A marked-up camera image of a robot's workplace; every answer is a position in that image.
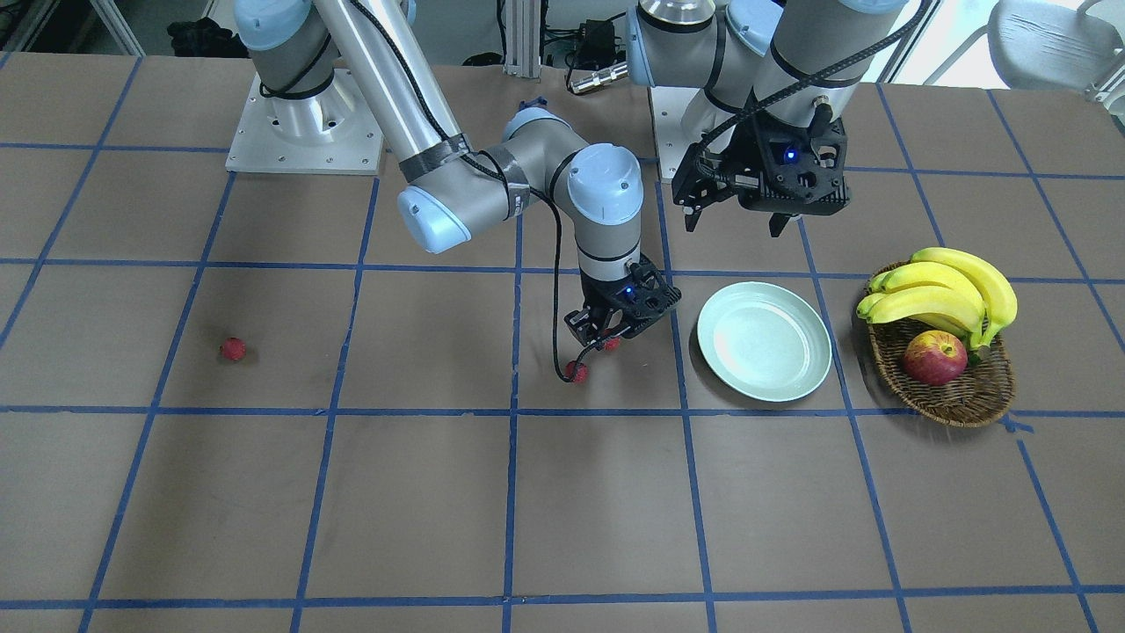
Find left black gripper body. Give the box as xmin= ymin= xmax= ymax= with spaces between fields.
xmin=694 ymin=111 xmax=851 ymax=216

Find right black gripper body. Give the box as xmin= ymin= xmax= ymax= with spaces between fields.
xmin=581 ymin=255 xmax=682 ymax=338

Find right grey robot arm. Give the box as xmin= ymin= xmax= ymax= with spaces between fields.
xmin=226 ymin=1 xmax=680 ymax=347

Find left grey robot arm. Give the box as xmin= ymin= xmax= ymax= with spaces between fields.
xmin=626 ymin=1 xmax=905 ymax=236

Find light green plate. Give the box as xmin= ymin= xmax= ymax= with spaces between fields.
xmin=695 ymin=281 xmax=833 ymax=403

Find silver cylindrical connector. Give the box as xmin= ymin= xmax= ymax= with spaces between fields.
xmin=566 ymin=62 xmax=629 ymax=96

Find yellow banana bunch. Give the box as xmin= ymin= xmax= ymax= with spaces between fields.
xmin=855 ymin=247 xmax=1020 ymax=352

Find red apple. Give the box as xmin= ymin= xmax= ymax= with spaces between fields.
xmin=901 ymin=331 xmax=968 ymax=386

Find brown wicker basket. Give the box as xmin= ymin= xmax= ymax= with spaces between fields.
xmin=857 ymin=316 xmax=1015 ymax=427

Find grey chair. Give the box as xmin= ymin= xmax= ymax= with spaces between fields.
xmin=925 ymin=1 xmax=1122 ymax=92

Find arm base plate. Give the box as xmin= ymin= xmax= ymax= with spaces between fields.
xmin=225 ymin=69 xmax=383 ymax=177
xmin=650 ymin=85 xmax=740 ymax=186

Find black cables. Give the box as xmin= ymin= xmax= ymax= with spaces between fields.
xmin=541 ymin=13 xmax=629 ymax=71

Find aluminium profile post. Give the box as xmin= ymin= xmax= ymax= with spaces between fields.
xmin=500 ymin=1 xmax=545 ymax=81

